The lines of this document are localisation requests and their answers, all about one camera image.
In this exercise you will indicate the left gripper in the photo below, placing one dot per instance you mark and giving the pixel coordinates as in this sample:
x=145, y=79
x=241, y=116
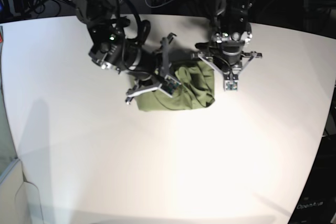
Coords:
x=228, y=71

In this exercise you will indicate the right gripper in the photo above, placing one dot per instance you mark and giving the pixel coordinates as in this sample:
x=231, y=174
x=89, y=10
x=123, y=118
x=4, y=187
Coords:
x=149, y=81

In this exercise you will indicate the green T-shirt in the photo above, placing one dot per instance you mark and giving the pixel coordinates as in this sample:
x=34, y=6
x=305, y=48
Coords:
x=197, y=90

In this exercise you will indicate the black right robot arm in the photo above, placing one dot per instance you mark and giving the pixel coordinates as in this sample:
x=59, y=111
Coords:
x=118, y=35

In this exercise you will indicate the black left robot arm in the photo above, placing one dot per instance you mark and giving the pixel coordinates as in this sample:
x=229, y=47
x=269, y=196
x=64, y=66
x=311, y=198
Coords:
x=230, y=33

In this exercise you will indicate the black OpenArm base box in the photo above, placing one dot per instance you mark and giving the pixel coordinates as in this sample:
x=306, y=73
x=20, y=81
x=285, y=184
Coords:
x=317, y=201

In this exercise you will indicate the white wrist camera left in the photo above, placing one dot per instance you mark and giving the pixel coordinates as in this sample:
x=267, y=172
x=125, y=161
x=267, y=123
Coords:
x=231, y=85

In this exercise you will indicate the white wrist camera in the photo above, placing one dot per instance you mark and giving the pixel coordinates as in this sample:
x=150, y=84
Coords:
x=169, y=86
x=231, y=85

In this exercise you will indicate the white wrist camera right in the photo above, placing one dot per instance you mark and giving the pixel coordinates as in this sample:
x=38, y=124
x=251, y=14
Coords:
x=169, y=86

